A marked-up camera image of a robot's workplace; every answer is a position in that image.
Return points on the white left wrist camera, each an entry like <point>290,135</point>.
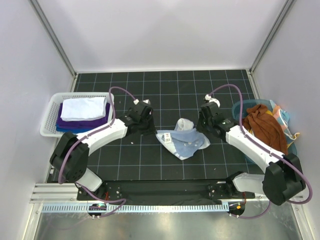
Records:
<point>143,103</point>

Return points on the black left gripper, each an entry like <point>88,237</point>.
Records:
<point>151,130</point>

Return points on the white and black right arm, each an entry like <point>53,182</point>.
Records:
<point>282,177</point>

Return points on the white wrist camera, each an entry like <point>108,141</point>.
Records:
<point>143,103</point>
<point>209,99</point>

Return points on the aluminium frame rail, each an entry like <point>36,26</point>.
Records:
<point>53,193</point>

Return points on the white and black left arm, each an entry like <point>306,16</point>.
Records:
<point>70,157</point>

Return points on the multicolour striped towel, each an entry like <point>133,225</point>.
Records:
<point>283,118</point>

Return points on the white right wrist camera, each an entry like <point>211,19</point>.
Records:
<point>209,99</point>

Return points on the white folded towel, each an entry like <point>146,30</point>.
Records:
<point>83,109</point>

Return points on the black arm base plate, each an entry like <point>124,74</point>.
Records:
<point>169,193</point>

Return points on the light blue bear towel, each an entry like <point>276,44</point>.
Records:
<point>184,140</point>

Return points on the blue folded towel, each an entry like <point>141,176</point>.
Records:
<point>73,130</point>

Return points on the brown towel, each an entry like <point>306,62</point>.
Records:
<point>260,122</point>

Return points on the purple folded towel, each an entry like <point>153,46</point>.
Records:
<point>82,124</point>

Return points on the white slotted cable duct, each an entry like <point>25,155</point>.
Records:
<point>85,207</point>

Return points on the white plastic basket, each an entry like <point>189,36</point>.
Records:
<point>48,125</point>

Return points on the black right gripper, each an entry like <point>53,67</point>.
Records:
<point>199,126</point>

